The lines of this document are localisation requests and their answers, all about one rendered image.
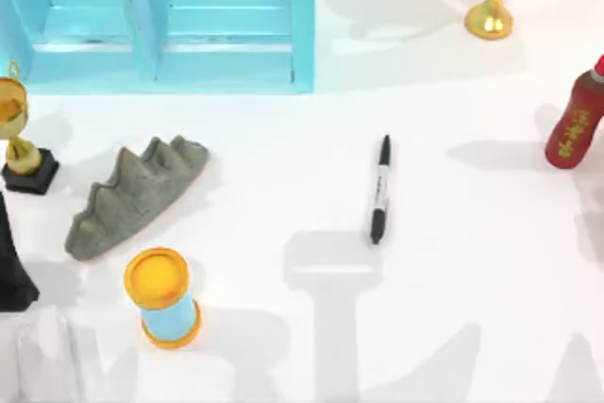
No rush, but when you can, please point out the yellow and blue can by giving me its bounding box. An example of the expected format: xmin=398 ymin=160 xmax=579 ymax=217
xmin=123 ymin=245 xmax=202 ymax=350

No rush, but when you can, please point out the grey ridged stone pen rest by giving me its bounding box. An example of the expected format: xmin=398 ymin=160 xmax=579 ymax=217
xmin=64 ymin=134 xmax=211 ymax=263

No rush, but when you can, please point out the red bottle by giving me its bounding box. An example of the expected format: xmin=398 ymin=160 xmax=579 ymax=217
xmin=545 ymin=54 xmax=604 ymax=171

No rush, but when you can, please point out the light blue rack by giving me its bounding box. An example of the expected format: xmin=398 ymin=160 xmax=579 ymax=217
xmin=0 ymin=0 xmax=316 ymax=95

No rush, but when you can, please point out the gold trophy with black base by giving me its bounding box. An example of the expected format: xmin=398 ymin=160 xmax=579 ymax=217
xmin=0 ymin=60 xmax=61 ymax=195

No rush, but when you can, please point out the black marker pen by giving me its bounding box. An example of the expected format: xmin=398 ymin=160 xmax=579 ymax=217
xmin=367 ymin=133 xmax=393 ymax=246

